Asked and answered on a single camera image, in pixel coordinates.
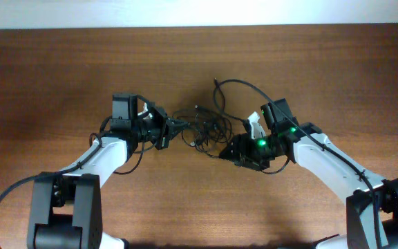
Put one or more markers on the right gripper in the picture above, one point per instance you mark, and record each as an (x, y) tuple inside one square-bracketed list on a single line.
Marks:
[(242, 152)]

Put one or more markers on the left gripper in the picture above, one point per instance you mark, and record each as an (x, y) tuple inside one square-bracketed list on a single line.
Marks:
[(172, 126)]

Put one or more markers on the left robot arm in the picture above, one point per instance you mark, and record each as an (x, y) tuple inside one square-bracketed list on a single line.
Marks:
[(66, 208)]

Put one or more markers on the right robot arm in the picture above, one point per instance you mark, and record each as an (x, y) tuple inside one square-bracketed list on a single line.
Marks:
[(371, 200)]

